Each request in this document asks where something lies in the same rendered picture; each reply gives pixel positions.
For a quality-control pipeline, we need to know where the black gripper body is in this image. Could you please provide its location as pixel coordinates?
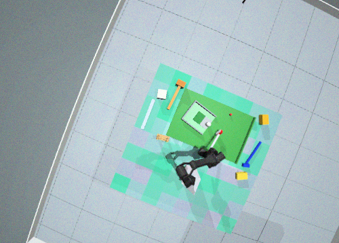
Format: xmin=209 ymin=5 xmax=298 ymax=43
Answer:
xmin=198 ymin=147 xmax=207 ymax=158

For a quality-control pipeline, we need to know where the blue golf putter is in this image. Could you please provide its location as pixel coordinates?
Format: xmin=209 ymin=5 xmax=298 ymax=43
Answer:
xmin=242 ymin=141 xmax=262 ymax=168

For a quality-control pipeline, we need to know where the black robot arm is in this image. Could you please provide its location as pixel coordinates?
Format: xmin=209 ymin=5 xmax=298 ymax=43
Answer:
xmin=176 ymin=147 xmax=225 ymax=188

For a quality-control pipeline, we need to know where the small yellow block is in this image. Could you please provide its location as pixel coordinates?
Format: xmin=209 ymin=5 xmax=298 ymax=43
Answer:
xmin=259 ymin=115 xmax=269 ymax=124
xmin=236 ymin=172 xmax=247 ymax=180

